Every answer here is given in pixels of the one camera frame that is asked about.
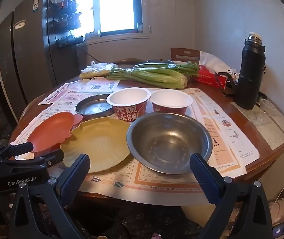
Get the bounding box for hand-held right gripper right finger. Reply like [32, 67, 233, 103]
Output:
[189, 153, 274, 239]

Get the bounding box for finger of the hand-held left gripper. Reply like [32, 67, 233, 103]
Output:
[0, 150, 65, 170]
[0, 142, 34, 160]

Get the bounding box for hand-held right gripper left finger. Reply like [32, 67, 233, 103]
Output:
[10, 154, 91, 239]

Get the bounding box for orange plastic plate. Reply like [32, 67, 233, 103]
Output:
[27, 112, 83, 153]

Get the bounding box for yellow plastic plate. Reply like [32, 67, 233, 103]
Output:
[60, 117, 135, 174]

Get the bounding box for steel bowl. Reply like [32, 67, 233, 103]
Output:
[126, 112, 213, 175]

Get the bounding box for shallow steel plate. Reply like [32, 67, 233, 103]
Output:
[75, 94, 116, 120]

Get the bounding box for red printed paper bowl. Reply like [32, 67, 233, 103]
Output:
[106, 88, 152, 122]
[149, 89, 193, 116]

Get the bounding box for narrow newspaper sheet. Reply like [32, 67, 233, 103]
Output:
[194, 88, 260, 175]

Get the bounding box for large open newspaper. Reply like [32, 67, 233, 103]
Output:
[10, 87, 247, 200]

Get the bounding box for pink headed newspaper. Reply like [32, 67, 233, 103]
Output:
[38, 77, 121, 105]

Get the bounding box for grey refrigerator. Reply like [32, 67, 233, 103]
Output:
[0, 0, 80, 120]

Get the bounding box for plastic bag of yellow noodles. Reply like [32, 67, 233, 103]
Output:
[79, 61, 119, 80]

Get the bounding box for red tissue box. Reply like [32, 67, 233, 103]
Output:
[194, 51, 232, 90]

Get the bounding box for black thermos flask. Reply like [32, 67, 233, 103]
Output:
[234, 32, 266, 110]

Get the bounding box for celery bunch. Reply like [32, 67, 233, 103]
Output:
[106, 68, 188, 89]

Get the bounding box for bunch of leafy green stalks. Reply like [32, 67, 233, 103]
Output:
[133, 62, 200, 76]

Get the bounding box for curved back wooden chair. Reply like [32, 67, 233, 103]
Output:
[107, 58, 145, 68]

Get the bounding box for small steel dish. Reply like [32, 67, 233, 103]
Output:
[147, 59, 175, 64]

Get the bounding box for straight backed wooden chair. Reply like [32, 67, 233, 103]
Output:
[170, 47, 202, 63]

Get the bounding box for window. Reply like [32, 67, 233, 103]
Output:
[57, 0, 150, 44]

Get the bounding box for black wire rack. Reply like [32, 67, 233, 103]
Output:
[48, 0, 85, 49]

